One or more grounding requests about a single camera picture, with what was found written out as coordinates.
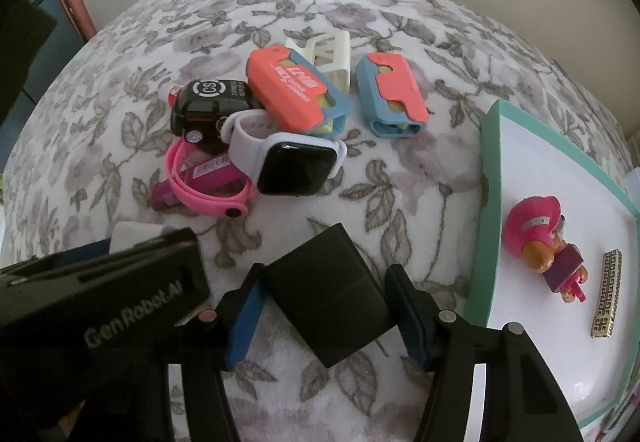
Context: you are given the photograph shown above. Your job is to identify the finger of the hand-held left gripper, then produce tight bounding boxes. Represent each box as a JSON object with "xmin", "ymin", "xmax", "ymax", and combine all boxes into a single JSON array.
[{"xmin": 0, "ymin": 227, "xmax": 201, "ymax": 293}]

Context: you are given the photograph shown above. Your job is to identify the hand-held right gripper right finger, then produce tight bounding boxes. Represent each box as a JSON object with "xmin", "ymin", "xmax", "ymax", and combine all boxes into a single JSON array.
[{"xmin": 384, "ymin": 264, "xmax": 583, "ymax": 442}]

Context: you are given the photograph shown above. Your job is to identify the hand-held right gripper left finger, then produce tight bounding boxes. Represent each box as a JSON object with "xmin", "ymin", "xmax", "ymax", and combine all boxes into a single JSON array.
[{"xmin": 165, "ymin": 263, "xmax": 266, "ymax": 442}]

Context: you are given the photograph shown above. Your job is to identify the black rectangular box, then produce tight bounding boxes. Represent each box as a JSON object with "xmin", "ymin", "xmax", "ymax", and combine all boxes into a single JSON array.
[{"xmin": 262, "ymin": 222, "xmax": 397, "ymax": 369}]

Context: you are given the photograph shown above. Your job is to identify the magenta plastic stick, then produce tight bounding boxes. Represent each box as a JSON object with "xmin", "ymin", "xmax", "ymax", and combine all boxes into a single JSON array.
[{"xmin": 154, "ymin": 156, "xmax": 242, "ymax": 211}]

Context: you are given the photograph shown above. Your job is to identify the white smartwatch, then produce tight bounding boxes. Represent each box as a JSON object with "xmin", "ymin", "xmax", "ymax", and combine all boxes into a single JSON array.
[{"xmin": 222, "ymin": 111, "xmax": 349, "ymax": 197}]

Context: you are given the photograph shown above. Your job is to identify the teal white tray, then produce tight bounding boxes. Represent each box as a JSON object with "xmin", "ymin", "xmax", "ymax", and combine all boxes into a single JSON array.
[{"xmin": 464, "ymin": 99, "xmax": 640, "ymax": 429}]

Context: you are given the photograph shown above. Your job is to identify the plain coral blue case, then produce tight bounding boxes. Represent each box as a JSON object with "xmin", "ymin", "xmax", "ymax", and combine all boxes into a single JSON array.
[{"xmin": 355, "ymin": 52, "xmax": 430, "ymax": 139}]

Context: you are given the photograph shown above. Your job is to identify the white flat object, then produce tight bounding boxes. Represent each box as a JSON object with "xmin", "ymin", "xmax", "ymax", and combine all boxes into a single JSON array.
[{"xmin": 108, "ymin": 221, "xmax": 167, "ymax": 254}]

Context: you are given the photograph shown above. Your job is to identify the pink watch band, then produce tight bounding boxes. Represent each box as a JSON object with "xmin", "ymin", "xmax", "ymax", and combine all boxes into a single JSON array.
[{"xmin": 165, "ymin": 137, "xmax": 249, "ymax": 219}]

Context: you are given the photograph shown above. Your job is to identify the pink toy figure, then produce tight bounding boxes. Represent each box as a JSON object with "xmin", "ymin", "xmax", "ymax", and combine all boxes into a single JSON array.
[{"xmin": 502, "ymin": 195, "xmax": 589, "ymax": 305}]

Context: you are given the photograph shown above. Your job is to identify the black smartwatch box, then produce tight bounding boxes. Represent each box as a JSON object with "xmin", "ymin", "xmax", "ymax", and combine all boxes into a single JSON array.
[{"xmin": 170, "ymin": 79, "xmax": 267, "ymax": 156}]

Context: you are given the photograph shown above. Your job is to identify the floral blanket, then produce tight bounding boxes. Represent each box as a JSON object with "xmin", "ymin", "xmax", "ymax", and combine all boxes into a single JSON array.
[{"xmin": 0, "ymin": 0, "xmax": 632, "ymax": 442}]

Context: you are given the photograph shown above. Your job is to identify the gold patterned bar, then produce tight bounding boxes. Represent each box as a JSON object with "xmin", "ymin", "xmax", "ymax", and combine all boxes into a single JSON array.
[{"xmin": 589, "ymin": 249, "xmax": 625, "ymax": 339}]

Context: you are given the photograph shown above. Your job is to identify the coral blue case with print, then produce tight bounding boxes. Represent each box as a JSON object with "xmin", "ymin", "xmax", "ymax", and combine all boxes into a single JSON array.
[{"xmin": 246, "ymin": 43, "xmax": 354, "ymax": 138}]

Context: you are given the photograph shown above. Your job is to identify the colourful printed item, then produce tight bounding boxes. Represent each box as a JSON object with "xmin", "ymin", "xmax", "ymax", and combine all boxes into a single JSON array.
[{"xmin": 587, "ymin": 389, "xmax": 640, "ymax": 434}]

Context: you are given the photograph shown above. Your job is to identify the pink pole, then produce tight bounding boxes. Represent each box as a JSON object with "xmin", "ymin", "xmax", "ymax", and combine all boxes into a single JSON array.
[{"xmin": 56, "ymin": 0, "xmax": 97, "ymax": 42}]

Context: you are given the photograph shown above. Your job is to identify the white plastic holder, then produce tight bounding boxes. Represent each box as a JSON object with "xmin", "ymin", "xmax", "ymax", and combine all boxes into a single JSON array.
[{"xmin": 284, "ymin": 30, "xmax": 351, "ymax": 94}]

